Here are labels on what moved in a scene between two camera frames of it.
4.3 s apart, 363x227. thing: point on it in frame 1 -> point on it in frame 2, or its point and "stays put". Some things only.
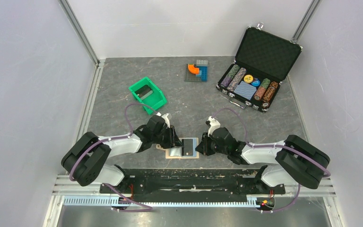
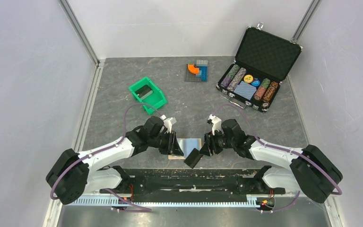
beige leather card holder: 190,150 stays put
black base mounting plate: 155,184 stays put
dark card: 143,91 stays put
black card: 187,147 -> 193,158
